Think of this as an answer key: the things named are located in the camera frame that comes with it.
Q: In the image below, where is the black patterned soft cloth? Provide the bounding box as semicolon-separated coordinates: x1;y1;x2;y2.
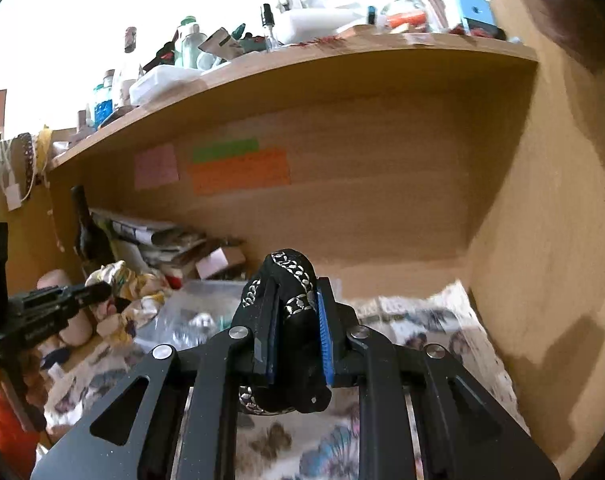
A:
232;248;331;416

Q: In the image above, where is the person's left hand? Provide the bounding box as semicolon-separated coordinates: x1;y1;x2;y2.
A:
0;349;48;410

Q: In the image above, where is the beige cylindrical object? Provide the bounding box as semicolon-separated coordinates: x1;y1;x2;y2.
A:
37;269;94;348

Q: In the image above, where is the dark wine bottle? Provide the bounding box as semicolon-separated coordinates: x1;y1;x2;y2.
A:
71;185;115;273

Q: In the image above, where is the clear plastic bin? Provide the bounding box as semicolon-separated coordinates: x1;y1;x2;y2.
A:
134;281;245;351

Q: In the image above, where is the stack of papers and magazines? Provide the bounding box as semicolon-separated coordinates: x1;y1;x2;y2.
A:
90;208;208;281

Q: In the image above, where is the small white card box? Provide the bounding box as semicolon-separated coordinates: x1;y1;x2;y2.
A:
195;246;246;280

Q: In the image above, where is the butterfly print cloth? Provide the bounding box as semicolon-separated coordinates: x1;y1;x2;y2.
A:
34;302;553;479

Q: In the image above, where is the orange sleeve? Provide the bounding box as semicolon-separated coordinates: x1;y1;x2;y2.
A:
0;386;40;479

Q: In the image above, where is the pink sticky note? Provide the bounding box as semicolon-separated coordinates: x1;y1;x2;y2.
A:
133;143;180;191

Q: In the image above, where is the orange sticky note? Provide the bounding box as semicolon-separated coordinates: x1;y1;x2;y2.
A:
190;148;292;196

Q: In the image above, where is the black lace headband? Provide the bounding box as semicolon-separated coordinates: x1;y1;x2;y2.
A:
10;132;36;202

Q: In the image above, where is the green sticky note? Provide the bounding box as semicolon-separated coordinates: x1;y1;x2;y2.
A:
192;138;260;164

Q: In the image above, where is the blue liquid glass bottle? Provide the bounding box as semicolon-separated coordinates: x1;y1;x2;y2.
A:
93;70;115;129

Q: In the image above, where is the clear flat plastic case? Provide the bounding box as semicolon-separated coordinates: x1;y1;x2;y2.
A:
129;65;203;107

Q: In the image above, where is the mint green pump bottle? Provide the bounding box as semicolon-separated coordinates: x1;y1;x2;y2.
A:
174;15;207;68

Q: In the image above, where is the wooden shelf board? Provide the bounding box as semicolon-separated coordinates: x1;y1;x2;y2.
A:
48;34;537;171

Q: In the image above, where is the glass jar with pens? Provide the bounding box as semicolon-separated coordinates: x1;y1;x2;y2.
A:
418;0;449;32

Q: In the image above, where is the blue rectangular box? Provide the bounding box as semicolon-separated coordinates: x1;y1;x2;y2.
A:
456;0;497;37

